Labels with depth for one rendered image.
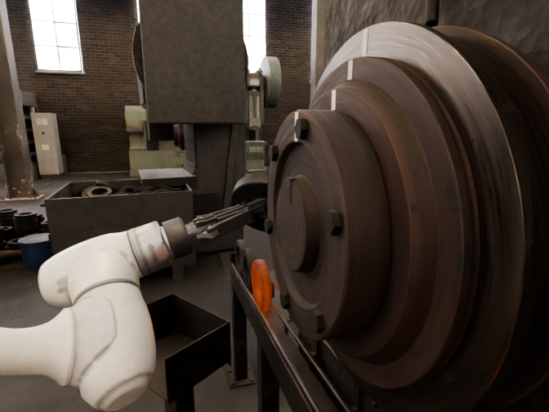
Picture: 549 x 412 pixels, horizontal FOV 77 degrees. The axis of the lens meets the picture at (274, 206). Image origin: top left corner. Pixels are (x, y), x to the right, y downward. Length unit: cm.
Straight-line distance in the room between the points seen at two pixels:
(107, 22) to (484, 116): 1064
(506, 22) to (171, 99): 265
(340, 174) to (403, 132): 7
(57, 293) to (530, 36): 72
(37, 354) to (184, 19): 277
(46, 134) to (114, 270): 944
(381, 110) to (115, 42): 1042
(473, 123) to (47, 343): 54
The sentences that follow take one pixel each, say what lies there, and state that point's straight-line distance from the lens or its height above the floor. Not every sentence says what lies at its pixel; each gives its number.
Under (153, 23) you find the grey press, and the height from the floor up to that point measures 199.
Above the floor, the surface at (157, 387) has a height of 60.
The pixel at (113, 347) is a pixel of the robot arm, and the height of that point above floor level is 95.
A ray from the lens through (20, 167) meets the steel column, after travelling 740.
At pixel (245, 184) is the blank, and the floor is 112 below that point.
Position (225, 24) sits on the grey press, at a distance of 317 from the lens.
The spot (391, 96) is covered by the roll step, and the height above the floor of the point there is 126.
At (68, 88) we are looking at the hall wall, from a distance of 1075.
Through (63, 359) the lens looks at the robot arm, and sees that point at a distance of 56.
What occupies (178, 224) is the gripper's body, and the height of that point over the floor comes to 106.
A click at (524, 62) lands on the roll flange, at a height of 129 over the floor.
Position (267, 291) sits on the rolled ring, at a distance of 119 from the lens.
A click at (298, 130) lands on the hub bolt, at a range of 39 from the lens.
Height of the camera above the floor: 124
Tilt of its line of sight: 13 degrees down
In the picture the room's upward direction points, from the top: straight up
